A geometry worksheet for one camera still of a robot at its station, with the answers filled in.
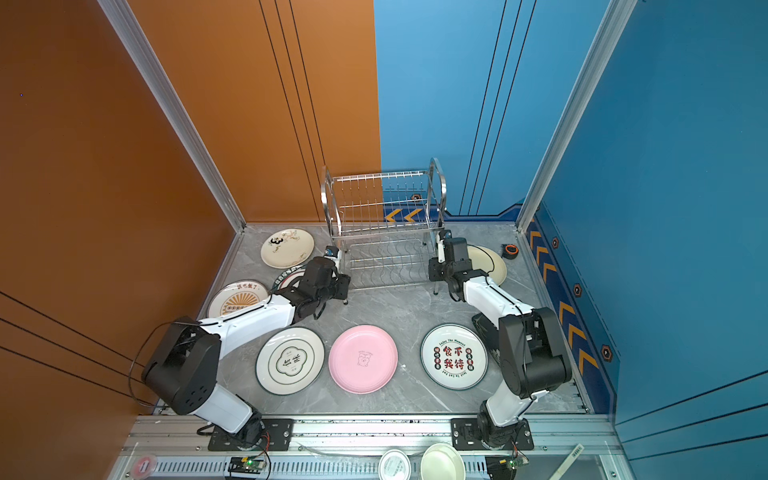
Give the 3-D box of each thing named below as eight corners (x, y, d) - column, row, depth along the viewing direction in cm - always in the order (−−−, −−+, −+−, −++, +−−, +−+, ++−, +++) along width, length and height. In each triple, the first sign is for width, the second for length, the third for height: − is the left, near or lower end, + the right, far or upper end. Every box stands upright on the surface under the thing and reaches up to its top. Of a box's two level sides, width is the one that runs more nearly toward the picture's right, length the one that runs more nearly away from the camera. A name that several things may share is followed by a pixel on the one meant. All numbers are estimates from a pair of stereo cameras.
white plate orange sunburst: (211, 319, 97) (207, 315, 95) (210, 293, 103) (206, 289, 101) (269, 299, 101) (266, 295, 99) (265, 276, 108) (262, 272, 105)
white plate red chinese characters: (421, 390, 82) (422, 388, 80) (418, 326, 94) (418, 323, 92) (493, 390, 82) (495, 388, 80) (480, 326, 94) (482, 323, 92)
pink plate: (325, 393, 81) (324, 391, 80) (334, 328, 94) (333, 325, 92) (397, 393, 81) (397, 391, 80) (397, 328, 94) (397, 325, 92)
